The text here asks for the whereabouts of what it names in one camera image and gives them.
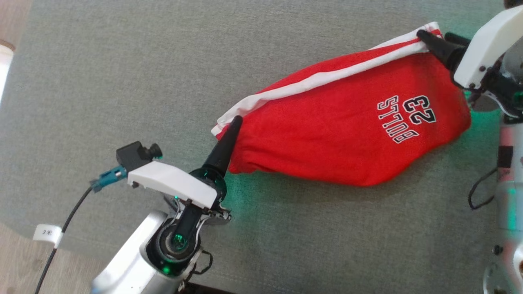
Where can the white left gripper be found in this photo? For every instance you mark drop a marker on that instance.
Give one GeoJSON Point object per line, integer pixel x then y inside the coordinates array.
{"type": "Point", "coordinates": [171, 181]}

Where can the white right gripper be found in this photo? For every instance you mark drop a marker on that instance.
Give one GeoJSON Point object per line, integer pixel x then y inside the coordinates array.
{"type": "Point", "coordinates": [486, 49]}

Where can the red and white basketball jersey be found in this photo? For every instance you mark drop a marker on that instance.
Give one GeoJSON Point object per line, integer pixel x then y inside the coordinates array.
{"type": "Point", "coordinates": [327, 134]}

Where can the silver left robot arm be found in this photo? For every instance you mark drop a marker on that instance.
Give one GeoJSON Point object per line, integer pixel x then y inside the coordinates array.
{"type": "Point", "coordinates": [135, 261]}

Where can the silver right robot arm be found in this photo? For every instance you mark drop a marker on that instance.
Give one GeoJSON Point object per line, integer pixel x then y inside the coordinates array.
{"type": "Point", "coordinates": [510, 183]}

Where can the grey fabric sofa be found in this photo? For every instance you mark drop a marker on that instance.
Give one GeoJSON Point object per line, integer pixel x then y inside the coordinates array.
{"type": "Point", "coordinates": [122, 81]}

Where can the white round object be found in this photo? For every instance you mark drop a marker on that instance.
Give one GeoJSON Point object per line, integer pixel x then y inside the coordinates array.
{"type": "Point", "coordinates": [4, 65]}

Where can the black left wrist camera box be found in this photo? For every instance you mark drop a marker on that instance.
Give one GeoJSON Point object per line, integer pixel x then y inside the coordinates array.
{"type": "Point", "coordinates": [132, 155]}

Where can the blue left camera connector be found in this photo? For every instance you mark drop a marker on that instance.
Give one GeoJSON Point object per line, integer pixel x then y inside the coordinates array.
{"type": "Point", "coordinates": [108, 177]}

